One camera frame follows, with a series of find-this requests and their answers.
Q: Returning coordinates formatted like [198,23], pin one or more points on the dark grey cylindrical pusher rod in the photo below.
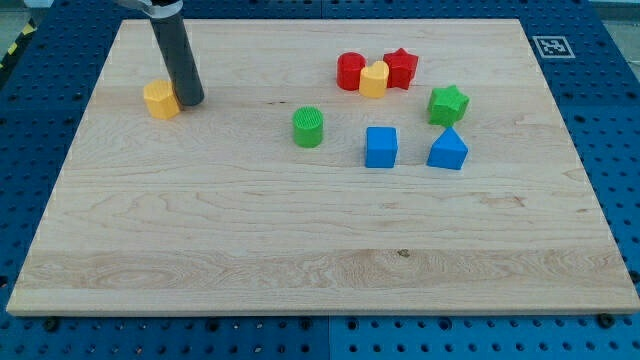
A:
[171,35]

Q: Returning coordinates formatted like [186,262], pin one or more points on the red star block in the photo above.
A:
[402,68]

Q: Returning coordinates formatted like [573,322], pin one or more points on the green star block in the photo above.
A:
[446,106]

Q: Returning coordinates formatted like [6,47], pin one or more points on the yellow hexagon block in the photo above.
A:
[160,99]

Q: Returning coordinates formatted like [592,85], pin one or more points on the green cylinder block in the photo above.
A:
[308,126]

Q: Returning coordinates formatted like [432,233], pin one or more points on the red cylinder block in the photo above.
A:
[348,69]

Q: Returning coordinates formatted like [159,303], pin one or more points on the yellow heart block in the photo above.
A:
[373,80]

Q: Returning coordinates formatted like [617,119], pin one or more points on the light wooden board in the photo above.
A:
[217,212]

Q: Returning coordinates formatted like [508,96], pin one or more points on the blue cube block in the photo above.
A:
[381,147]

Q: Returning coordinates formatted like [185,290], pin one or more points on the blue triangle block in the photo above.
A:
[449,151]

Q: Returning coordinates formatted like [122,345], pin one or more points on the white fiducial marker tag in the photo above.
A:
[553,47]

